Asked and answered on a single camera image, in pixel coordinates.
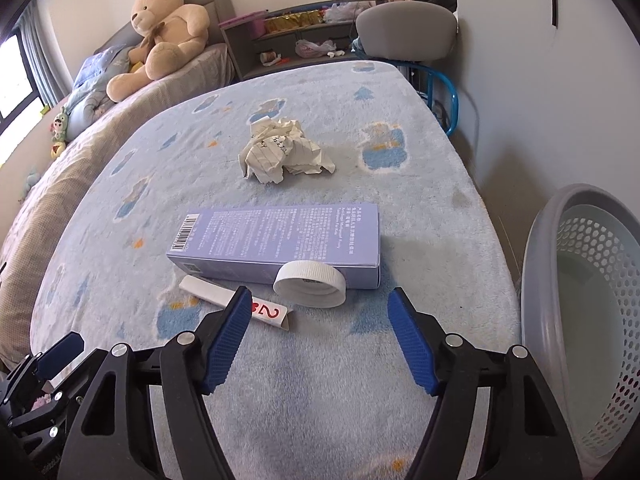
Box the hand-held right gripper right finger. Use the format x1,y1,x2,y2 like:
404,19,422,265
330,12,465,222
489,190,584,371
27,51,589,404
387,287,573,480

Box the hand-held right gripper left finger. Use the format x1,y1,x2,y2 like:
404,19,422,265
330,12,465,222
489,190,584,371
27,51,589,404
57,286,253,480

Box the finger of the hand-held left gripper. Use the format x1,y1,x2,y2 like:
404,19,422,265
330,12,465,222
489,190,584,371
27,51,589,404
0,332,85,406
47,352,108,413

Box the white plastic cap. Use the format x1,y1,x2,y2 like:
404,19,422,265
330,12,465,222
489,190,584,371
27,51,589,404
273,261,347,309

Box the purple cardboard box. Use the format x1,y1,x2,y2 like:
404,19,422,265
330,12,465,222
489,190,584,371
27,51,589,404
166,203,381,291

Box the grey perforated plastic basket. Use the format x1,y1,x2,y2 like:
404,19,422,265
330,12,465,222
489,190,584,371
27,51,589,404
520,183,640,478

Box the white paper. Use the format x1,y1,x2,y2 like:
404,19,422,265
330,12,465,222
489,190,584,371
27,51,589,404
239,116,337,185

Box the bed with beige cover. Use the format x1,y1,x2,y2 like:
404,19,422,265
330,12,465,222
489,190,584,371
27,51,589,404
0,42,238,366

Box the small blue plush toy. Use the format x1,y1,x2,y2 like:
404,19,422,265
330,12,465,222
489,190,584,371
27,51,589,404
20,170,41,203

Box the light blue printed blanket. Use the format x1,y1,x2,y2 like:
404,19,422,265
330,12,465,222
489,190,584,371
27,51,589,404
30,60,521,480

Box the small green plush doll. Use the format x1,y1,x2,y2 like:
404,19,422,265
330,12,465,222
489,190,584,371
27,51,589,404
50,106,71,158

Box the rolled light blue quilt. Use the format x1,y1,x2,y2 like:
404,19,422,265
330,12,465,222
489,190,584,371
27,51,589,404
65,85,119,138

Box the window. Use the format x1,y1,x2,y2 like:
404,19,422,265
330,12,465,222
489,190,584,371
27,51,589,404
0,30,43,133

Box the grey shelf unit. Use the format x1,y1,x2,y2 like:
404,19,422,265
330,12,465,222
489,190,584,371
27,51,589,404
220,0,391,80

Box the blue pillow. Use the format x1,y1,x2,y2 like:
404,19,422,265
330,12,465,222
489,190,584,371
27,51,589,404
75,45,136,91

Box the grey curtain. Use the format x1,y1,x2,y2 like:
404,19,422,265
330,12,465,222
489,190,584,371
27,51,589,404
20,0,71,106

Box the pink plastic bag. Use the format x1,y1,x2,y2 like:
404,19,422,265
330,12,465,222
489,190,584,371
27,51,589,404
295,39,335,58

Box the large beige teddy bear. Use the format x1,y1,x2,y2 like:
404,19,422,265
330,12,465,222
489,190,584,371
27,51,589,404
106,0,211,103

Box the grey chair backrest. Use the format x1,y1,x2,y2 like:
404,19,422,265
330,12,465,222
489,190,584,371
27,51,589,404
355,1,460,63

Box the pink storage box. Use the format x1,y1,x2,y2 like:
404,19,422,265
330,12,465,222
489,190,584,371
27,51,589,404
218,10,268,31

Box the gold foil packets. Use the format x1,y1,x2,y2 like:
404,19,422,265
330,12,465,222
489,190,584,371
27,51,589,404
264,10,323,35

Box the white plastic bag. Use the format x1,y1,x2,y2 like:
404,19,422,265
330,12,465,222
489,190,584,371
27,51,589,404
324,1,373,23

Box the blue metal chair frame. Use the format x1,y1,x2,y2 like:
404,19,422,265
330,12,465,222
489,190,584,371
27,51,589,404
390,57,458,133

